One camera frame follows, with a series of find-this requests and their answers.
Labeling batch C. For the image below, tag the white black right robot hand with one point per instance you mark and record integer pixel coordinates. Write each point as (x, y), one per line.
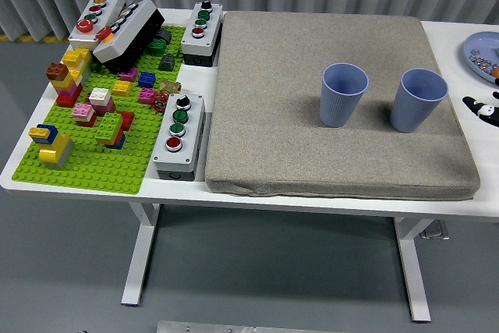
(483, 111)

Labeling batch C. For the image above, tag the blue ribbed plastic cup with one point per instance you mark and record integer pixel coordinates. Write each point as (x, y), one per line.
(337, 108)
(413, 112)

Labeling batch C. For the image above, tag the blue plastic plate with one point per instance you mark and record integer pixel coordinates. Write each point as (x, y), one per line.
(483, 42)

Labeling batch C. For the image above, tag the white table leg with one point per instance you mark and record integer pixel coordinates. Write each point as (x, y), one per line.
(413, 270)
(138, 255)

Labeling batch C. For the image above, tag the grey-brown fabric mat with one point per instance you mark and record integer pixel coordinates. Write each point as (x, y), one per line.
(273, 114)

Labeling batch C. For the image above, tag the grey three-button control box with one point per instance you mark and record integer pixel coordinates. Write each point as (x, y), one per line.
(210, 34)

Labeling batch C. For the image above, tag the grey four-button control box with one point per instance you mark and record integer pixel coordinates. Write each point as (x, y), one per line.
(191, 130)

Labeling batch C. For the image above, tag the dark grey sloped brick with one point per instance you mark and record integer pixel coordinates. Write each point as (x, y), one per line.
(167, 63)

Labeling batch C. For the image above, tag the brass valve red handwheel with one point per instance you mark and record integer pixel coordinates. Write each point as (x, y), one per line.
(160, 103)

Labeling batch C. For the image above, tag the green toy brick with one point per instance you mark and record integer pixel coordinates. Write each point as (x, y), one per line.
(158, 46)

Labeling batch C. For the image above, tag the magenta toy brick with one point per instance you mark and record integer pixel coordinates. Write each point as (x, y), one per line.
(128, 75)
(147, 95)

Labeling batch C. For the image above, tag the blue toy brick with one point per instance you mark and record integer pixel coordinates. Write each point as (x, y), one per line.
(147, 79)

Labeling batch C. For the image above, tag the yellow toy brick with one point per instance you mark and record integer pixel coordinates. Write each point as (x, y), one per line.
(122, 88)

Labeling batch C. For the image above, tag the white black tilted button box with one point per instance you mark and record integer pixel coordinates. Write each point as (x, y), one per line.
(126, 36)

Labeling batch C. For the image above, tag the green orange blue brick stack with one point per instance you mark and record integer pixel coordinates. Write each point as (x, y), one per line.
(109, 126)

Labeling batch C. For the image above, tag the green brick baseplate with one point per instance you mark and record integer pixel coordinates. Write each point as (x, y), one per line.
(85, 169)

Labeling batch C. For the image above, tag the white five-button control box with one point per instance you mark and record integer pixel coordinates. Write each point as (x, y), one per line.
(83, 34)

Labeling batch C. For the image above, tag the yellow white brick stack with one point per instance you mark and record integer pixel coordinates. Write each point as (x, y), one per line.
(76, 58)

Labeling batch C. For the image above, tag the brown yellow red brick stack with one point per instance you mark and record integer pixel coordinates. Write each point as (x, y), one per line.
(64, 85)

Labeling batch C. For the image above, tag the blue yellow grey brick stack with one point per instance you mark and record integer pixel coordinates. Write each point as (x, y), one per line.
(54, 149)

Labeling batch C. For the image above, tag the yellow black floor tape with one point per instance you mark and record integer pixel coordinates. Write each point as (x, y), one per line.
(23, 38)

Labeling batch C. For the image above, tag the grey table control bracket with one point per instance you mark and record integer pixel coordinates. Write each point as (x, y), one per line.
(436, 231)

